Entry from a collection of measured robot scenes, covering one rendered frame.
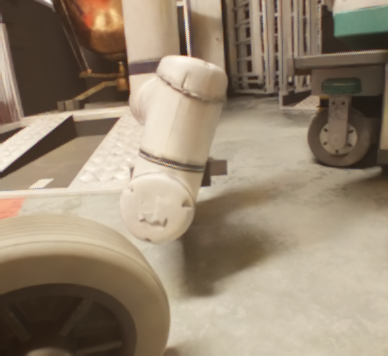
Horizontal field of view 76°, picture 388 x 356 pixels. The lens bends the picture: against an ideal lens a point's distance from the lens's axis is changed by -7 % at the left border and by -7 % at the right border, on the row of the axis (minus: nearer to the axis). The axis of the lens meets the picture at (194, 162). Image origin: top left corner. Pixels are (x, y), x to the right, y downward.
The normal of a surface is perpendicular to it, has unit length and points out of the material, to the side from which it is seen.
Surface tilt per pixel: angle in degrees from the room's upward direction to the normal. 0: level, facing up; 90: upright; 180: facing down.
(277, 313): 0
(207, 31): 90
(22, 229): 9
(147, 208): 80
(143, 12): 89
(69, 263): 94
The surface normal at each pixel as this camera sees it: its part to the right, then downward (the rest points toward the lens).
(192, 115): 0.35, 0.22
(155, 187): -0.07, 0.17
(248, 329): -0.08, -0.95
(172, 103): -0.30, 0.07
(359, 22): -0.58, 0.28
